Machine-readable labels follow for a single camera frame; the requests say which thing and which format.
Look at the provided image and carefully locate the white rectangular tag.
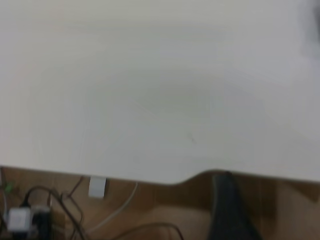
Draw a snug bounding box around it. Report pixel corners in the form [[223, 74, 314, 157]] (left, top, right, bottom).
[[88, 175, 108, 199]]

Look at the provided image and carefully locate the black power strip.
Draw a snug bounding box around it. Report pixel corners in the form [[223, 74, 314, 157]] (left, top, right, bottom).
[[30, 205, 53, 239]]

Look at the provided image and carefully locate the grey white power adapter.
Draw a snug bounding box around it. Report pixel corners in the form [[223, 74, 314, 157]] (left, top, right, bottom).
[[6, 206, 33, 233]]

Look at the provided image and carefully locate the white floor cable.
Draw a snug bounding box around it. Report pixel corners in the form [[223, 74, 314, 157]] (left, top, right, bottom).
[[86, 181, 139, 233]]

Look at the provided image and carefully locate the dark tapered post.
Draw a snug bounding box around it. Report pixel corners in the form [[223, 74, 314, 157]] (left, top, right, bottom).
[[208, 171, 264, 240]]

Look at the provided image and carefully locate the black floor cable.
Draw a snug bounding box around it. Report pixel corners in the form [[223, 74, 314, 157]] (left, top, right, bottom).
[[21, 185, 85, 240]]

